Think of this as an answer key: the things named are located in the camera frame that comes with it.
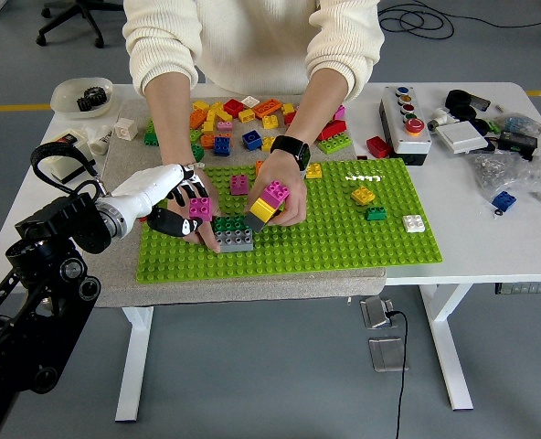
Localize person's left hand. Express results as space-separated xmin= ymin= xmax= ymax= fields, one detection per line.
xmin=245 ymin=150 xmax=310 ymax=229

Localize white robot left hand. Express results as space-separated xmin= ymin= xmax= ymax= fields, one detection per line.
xmin=109 ymin=163 xmax=211 ymax=239

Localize person's right hand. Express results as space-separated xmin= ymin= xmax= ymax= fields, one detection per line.
xmin=195 ymin=167 xmax=223 ymax=254

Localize grey two-by-four brick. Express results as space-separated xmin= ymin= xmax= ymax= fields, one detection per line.
xmin=213 ymin=228 xmax=255 ymax=253

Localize yellow arch brick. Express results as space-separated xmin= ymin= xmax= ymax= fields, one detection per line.
xmin=249 ymin=198 xmax=283 ymax=224

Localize green studded baseplate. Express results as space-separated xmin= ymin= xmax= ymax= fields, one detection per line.
xmin=135 ymin=156 xmax=444 ymax=284

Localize black wristwatch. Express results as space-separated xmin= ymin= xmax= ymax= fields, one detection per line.
xmin=270 ymin=134 xmax=312 ymax=172

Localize white cube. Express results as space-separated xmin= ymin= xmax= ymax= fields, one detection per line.
xmin=113 ymin=116 xmax=140 ymax=142

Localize white tube fitting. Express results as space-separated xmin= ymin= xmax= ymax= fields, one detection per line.
xmin=84 ymin=124 xmax=115 ymax=157

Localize grey-brown mat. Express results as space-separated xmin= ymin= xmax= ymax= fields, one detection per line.
xmin=74 ymin=94 xmax=387 ymax=308

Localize blue hollow brick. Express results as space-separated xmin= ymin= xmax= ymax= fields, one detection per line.
xmin=241 ymin=129 xmax=265 ymax=152

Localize red two-by-four brick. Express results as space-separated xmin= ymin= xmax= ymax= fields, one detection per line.
xmin=316 ymin=119 xmax=349 ymax=142

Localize long yellow brick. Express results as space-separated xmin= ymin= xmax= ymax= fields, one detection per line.
xmin=201 ymin=108 xmax=219 ymax=135

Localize red two-by-two brick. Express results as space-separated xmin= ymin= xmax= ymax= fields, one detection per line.
xmin=223 ymin=98 xmax=246 ymax=119

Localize white bowl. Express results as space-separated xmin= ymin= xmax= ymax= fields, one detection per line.
xmin=50 ymin=77 xmax=115 ymax=122

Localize white two-by-two brick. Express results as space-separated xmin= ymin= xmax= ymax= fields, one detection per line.
xmin=401 ymin=213 xmax=427 ymax=234

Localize push-button control box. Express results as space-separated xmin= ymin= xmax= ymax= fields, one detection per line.
xmin=378 ymin=84 xmax=433 ymax=166

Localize metal floor socket box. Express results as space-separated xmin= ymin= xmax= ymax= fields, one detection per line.
xmin=360 ymin=295 xmax=397 ymax=330

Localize white plug fitting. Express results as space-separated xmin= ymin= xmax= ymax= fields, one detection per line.
xmin=426 ymin=106 xmax=460 ymax=134

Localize metal floor plate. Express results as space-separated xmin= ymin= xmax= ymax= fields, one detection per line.
xmin=367 ymin=337 xmax=409 ymax=373

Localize black office chair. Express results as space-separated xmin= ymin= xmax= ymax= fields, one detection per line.
xmin=36 ymin=0 xmax=130 ymax=49

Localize white table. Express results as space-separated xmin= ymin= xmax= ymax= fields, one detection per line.
xmin=0 ymin=81 xmax=541 ymax=424

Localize clear bags of screws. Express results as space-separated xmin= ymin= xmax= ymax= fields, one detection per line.
xmin=466 ymin=146 xmax=541 ymax=208

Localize black adapter box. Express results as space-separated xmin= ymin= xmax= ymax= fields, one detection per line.
xmin=497 ymin=130 xmax=539 ymax=162

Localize table height control panel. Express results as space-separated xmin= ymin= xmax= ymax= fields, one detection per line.
xmin=494 ymin=281 xmax=541 ymax=295

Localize white red-green switch box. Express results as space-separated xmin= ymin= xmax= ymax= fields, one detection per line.
xmin=46 ymin=129 xmax=97 ymax=185

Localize white flat switch plate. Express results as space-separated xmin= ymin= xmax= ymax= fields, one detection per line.
xmin=434 ymin=119 xmax=490 ymax=156

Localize black power cable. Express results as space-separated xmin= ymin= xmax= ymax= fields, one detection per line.
xmin=384 ymin=310 xmax=411 ymax=439

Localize black floor cables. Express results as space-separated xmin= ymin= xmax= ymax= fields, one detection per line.
xmin=378 ymin=0 xmax=541 ymax=40

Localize clear bag with blue cable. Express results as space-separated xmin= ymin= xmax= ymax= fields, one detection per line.
xmin=492 ymin=112 xmax=541 ymax=139

